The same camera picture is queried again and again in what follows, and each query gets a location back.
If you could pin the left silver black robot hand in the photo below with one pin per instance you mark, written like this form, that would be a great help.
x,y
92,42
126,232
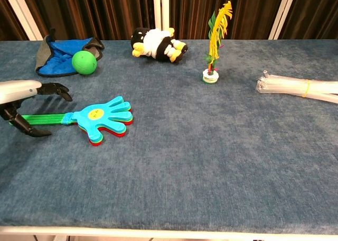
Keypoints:
x,y
16,90

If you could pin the blue cloth bag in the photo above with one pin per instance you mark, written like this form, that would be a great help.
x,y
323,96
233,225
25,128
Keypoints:
x,y
59,56

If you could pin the green ball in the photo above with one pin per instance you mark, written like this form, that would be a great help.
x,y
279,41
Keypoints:
x,y
84,62

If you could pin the dark brown curtain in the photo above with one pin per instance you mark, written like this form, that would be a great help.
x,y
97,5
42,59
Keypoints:
x,y
105,11

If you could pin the black white yellow plush toy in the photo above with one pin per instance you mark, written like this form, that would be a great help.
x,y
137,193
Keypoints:
x,y
155,44

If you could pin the blue felt table mat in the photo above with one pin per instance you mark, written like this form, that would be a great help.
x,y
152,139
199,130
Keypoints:
x,y
185,146

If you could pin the yellow feather shuttlecock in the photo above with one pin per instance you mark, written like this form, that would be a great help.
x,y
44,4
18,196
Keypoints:
x,y
215,40

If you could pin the bundle of clear plastic straws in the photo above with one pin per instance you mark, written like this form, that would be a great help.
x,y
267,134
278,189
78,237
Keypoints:
x,y
285,86

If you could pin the yellow rubber band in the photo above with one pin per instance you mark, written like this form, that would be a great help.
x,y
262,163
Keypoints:
x,y
307,89

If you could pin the white frame post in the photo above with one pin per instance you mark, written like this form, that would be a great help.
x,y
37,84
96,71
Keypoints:
x,y
23,13
283,11
161,8

